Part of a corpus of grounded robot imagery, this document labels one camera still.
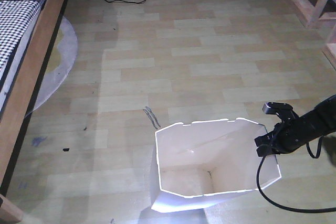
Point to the white plastic trash bin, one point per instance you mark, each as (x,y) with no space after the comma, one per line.
(204,163)

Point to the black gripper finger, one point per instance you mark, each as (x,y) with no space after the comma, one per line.
(264,139)
(264,150)

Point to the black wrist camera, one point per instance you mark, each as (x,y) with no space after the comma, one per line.
(282,110)

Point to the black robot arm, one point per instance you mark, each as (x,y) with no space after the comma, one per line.
(321,119)

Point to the black white checkered bedsheet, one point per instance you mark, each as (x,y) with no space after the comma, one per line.
(18,19)

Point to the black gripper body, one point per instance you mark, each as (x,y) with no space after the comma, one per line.
(288,136)

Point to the grey round floor rug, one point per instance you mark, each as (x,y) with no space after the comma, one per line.
(61,61)

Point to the wooden bed frame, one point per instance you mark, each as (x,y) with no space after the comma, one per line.
(23,97)

